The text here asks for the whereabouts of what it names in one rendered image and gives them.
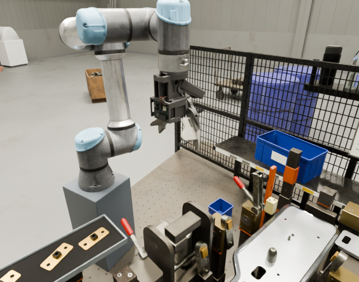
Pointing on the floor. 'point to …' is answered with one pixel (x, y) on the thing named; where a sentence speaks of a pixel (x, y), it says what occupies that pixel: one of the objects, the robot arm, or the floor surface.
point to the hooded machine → (10, 47)
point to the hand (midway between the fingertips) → (179, 141)
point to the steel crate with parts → (95, 85)
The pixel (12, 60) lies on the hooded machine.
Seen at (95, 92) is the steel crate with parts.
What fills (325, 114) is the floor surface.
